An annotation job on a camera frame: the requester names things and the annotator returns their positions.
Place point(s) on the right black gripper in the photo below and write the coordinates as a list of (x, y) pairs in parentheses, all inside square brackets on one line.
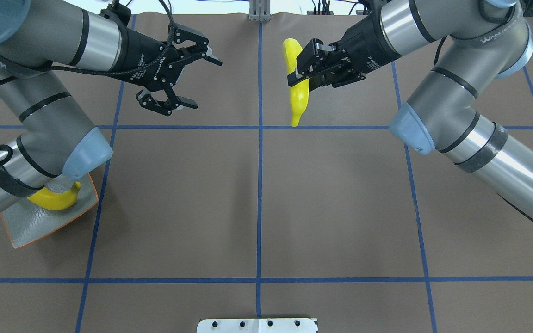
[(367, 42)]

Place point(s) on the yellow banana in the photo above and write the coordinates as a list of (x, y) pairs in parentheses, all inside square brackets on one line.
[(299, 93), (50, 200)]

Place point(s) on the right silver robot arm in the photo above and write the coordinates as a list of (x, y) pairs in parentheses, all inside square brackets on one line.
[(490, 40)]

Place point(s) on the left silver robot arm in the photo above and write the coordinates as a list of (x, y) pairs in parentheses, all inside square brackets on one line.
[(39, 37)]

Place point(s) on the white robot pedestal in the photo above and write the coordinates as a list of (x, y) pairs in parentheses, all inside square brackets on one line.
[(258, 325)]

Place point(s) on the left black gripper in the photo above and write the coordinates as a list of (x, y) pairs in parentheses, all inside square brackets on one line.
[(142, 52)]

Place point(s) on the blue square plate orange rim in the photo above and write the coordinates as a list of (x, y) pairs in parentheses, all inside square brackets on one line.
[(26, 223)]

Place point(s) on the aluminium frame post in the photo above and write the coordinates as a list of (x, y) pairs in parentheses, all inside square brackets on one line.
[(260, 11)]

